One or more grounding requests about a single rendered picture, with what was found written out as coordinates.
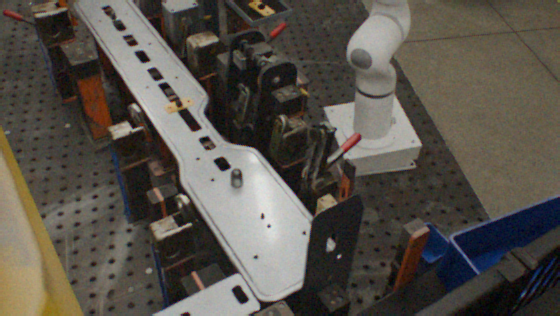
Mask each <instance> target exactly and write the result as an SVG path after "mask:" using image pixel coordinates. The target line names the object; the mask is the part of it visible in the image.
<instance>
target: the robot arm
mask: <svg viewBox="0 0 560 316"><path fill-rule="evenodd" d="M410 24H411V16H410V10H409V6H408V3H407V0H373V9H372V11H371V14H370V16H369V17H368V20H367V21H366V22H364V23H363V24H362V26H361V27H360V28H359V29H358V30H357V32H356V33H355V34H354V35H353V36H352V38H351V40H350V42H349V44H348V47H347V52H346V58H347V61H348V63H349V65H350V66H351V67H352V68H353V69H354V70H355V72H356V73H357V79H356V93H355V107H354V112H352V113H351V114H350V115H349V116H347V117H346V119H345V121H344V122H343V127H342V130H343V134H344V136H345V138H346V140H347V139H348V138H351V136H352V135H353V134H354V133H355V132H357V133H358V132H359V133H360V134H361V135H362V137H361V138H362V140H360V141H359V142H358V143H357V144H356V145H355V146H357V147H358V148H361V149H368V150H379V149H385V148H388V147H390V146H391V145H393V144H394V143H395V142H396V141H397V140H398V138H400V135H401V125H400V123H399V121H398V120H397V119H396V117H395V116H393V115H392V110H393V104H394V97H395V83H396V72H395V68H394V67H393V66H392V65H391V64H390V59H391V57H392V55H394V53H395V51H396V50H397V49H398V48H399V47H400V45H401V44H402V43H403V41H404V40H405V39H406V36H407V34H408V32H409V29H410Z"/></svg>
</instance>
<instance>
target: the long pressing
mask: <svg viewBox="0 0 560 316"><path fill-rule="evenodd" d="M73 6H74V10H75V11H76V12H77V14H78V15H79V16H80V19H81V20H82V22H84V24H85V27H87V28H88V30H89V31H90V33H91V35H92V36H93V38H95V40H96V43H97V44H98V45H99V46H100V48H101V49H102V51H103V53H104V54H105V55H106V56H107V59H108V61H110V63H111V64H112V66H113V68H114V69H115V71H116V72H117V73H118V76H119V77H121V79H122V80H123V82H124V84H125V85H126V87H127V88H128V89H129V92H130V93H131V94H132V95H133V97H134V98H135V100H136V102H137V103H138V105H140V108H141V110H143V112H144V113H145V115H146V117H147V118H148V120H149V121H150V122H151V123H152V126H153V127H154V128H155V129H156V131H157V133H158V134H159V136H160V137H161V138H162V139H163V142H164V143H165V144H166V146H167V147H168V149H169V151H170V152H171V154H172V155H173V156H174V159H175V160H176V161H177V162H178V164H179V183H180V185H181V187H182V188H183V189H184V190H185V193H186V194H187V196H188V197H189V199H190V201H191V202H192V204H194V206H195V207H196V210H197V211H198V212H199V214H200V215H201V218H202V219H203V221H205V223H206V224H207V227H208V228H209V229H210V231H211V232H212V235H213V236H214V238H216V240H217V241H218V243H219V245H220V246H221V248H222V249H223V250H224V253H225V254H226V255H227V257H228V258H229V260H230V262H231V263H232V265H234V267H235V270H236V271H237V272H238V273H239V274H240V275H241V276H242V277H243V278H244V280H245V281H246V283H247V285H248V286H249V288H250V289H251V292H252V293H253V294H254V295H255V297H256V298H257V300H258V301H259V302H261V303H262V304H276V303H278V302H279V301H281V300H283V299H286V298H288V297H289V296H290V295H292V294H294V293H297V292H299V291H301V285H302V277H303V271H304V263H305V255H306V248H307V243H308V241H309V233H310V227H311V221H312V218H313V216H312V214H311V213H310V212H309V211H308V210H307V208H306V207H305V206H304V204H302V203H301V201H300V199H298V198H297V197H296V194H295V193H293V192H292V190H291V189H290V188H289V187H288V185H287V184H286V183H285V181H284V180H283V179H282V178H281V177H280V176H279V174H278V173H277V172H276V171H275V170H274V169H273V166H271V165H270V164H269V163H268V160H266V159H265V158H264V156H263V155H262V154H261V153H260V152H259V151H258V150H257V149H254V148H251V147H246V146H241V145H237V144H232V143H227V142H226V141H224V139H223V138H222V137H221V136H220V135H219V133H218V132H217V130H216V129H215V128H214V127H213V125H212V124H211V122H210V121H208V120H207V117H206V116H205V114H206V112H207V109H208V107H209V105H210V97H209V95H208V94H207V92H206V91H205V90H204V88H202V87H201V85H200V83H198V82H197V81H196V78H195V77H193V75H192V74H191V73H190V72H189V70H188V69H187V68H186V67H185V65H184V64H183V63H182V62H181V60H179V58H178V56H177V55H175V54H174V51H173V50H172V49H170V47H169V46H168V44H166V42H165V41H164V40H163V38H162V37H161V36H160V35H159V33H157V31H156V30H155V28H154V27H152V24H151V23H150V22H148V21H147V19H146V17H145V16H144V15H143V14H142V13H141V11H140V10H139V9H138V8H137V7H136V5H135V4H134V3H133V2H132V0H76V1H75V2H74V5H73ZM106 6H110V7H111V9H112V10H113V11H115V13H116V16H117V19H114V20H112V19H111V18H110V16H107V15H106V14H105V13H104V11H102V7H106ZM126 14H127V15H126ZM118 20H119V21H121V22H122V23H123V24H124V27H126V30H123V31H118V30H117V29H116V27H114V25H113V23H112V22H114V21H118ZM99 21H102V22H99ZM127 35H131V36H132V37H133V38H135V41H136V42H137V44H138V45H135V46H133V47H129V45H128V44H127V43H126V42H125V40H124V38H123V37H124V36H127ZM141 50H142V51H144V52H145V54H146V55H147V57H148V58H149V59H150V60H151V61H150V62H147V63H141V61H140V60H139V59H138V58H137V56H136V55H135V52H138V51H141ZM153 67H155V68H157V70H158V72H160V73H161V75H162V76H163V80H160V81H154V80H153V78H152V76H151V75H150V74H149V72H147V70H148V69H151V68H153ZM175 77H178V78H175ZM162 83H168V85H169V86H170V87H171V88H172V89H173V90H174V93H175V94H177V96H178V97H179V99H185V98H187V97H190V98H191V99H192V100H193V101H194V102H195V105H192V106H190V107H187V108H185V109H187V110H189V111H190V114H191V115H192V116H193V117H194V118H195V120H196V121H197V123H198V124H199V125H200V127H201V130H199V131H196V132H192V131H191V130H190V128H189V127H188V126H187V125H186V123H185V121H184V120H183V119H182V117H181V116H179V113H178V111H179V110H178V111H175V112H174V113H171V114H168V112H167V111H166V110H165V109H164V108H163V105H168V104H170V101H169V100H168V98H167V97H166V96H165V94H163V91H162V90H161V88H159V87H158V85H159V84H162ZM146 87H148V88H146ZM204 137H208V138H210V139H211V141H212V143H213V144H214V145H215V146H216V148H215V149H212V150H209V151H207V150H205V149H204V148H203V147H202V145H201V143H200V142H199V139H200V138H204ZM220 157H224V159H225V160H226V161H227V162H228V163H229V166H231V168H230V169H229V170H227V171H220V170H219V168H218V166H217V165H216V164H215V163H214V160H216V159H218V158H220ZM196 158H200V160H196ZM234 168H240V170H241V171H242V173H243V185H242V186H241V187H240V188H234V187H232V186H231V185H230V172H231V171H232V170H233V169H234ZM212 179H214V180H215V181H213V182H212V181H211V180H212ZM262 212H263V213H264V216H265V218H264V219H261V218H260V216H261V213H262ZM268 224H271V226H272V227H270V228H268V227H267V225H268ZM302 232H307V234H306V235H303V234H302ZM255 255H257V257H258V258H257V259H254V258H253V257H254V256H255Z"/></svg>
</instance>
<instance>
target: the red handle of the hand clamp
mask: <svg viewBox="0 0 560 316"><path fill-rule="evenodd" d="M361 137H362V135H361V134H360V133H359V132H358V133H357V132H355V133H354V134H353V135H352V136H351V138H348V139H347V140H346V142H345V143H343V144H342V145H341V146H340V149H338V150H337V151H335V152H334V154H333V155H331V156H330V157H329V159H328V160H327V164H326V166H325V169H324V172H325V171H327V170H328V169H329V168H330V167H331V166H333V165H334V163H335V162H336V161H337V160H339V159H340V158H341V157H342V156H343V155H345V154H346V153H347V152H348V151H349V150H351V149H352V148H353V147H354V146H355V145H356V144H357V143H358V142H359V141H360V140H362V138H361ZM324 172H323V173H324Z"/></svg>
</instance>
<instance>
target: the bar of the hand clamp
mask: <svg viewBox="0 0 560 316"><path fill-rule="evenodd" d="M336 131H337V127H332V126H331V125H330V124H329V122H328V121H323V122H321V123H319V124H318V130H317V129H316V128H313V129H311V130H310V132H309V136H310V138H311V139H312V141H313V142H314V143H313V147H312V154H311V157H310V160H309V163H308V166H307V173H306V177H305V181H306V182H307V181H309V180H311V179H310V178H309V176H310V174H311V173H312V172H314V171H315V174H314V177H313V180H312V186H313V182H315V181H316V180H318V179H319V178H323V172H324V169H325V166H326V164H327V160H328V158H329V152H330V149H331V146H332V143H333V140H334V134H335V132H336ZM312 186H311V188H312ZM312 189H313V188H312Z"/></svg>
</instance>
